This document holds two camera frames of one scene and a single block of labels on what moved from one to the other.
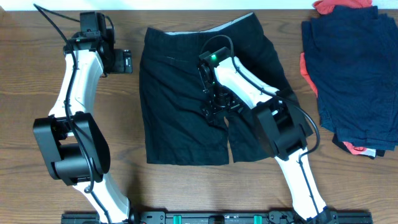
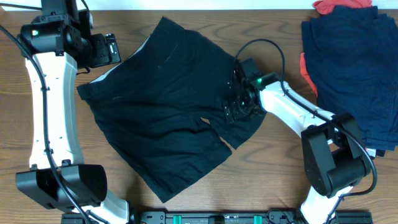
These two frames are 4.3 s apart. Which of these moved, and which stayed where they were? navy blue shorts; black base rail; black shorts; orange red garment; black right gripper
Moved: black shorts; black right gripper
Stayed: navy blue shorts; black base rail; orange red garment
